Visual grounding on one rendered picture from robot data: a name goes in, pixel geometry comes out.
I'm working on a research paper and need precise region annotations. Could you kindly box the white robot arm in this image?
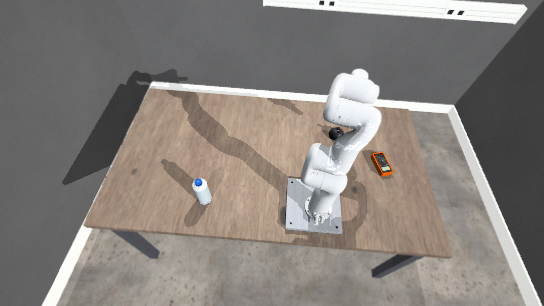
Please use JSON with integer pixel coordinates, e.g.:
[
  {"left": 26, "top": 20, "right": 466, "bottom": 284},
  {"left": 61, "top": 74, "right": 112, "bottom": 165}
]
[{"left": 301, "top": 69, "right": 381, "bottom": 225}]

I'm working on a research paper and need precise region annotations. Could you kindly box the orange handheld multimeter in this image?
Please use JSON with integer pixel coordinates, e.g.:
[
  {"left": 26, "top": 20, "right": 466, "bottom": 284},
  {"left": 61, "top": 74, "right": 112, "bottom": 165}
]
[{"left": 371, "top": 152, "right": 393, "bottom": 177}]

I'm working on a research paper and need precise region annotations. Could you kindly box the black dome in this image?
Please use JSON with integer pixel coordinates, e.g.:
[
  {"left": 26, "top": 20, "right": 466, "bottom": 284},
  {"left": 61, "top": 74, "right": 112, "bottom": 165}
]
[{"left": 329, "top": 127, "right": 344, "bottom": 140}]

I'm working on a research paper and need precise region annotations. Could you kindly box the white bottle with blue cap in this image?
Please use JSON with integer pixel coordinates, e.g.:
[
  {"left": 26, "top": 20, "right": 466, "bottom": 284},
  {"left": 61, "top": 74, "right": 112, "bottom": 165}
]
[{"left": 192, "top": 178, "right": 212, "bottom": 205}]

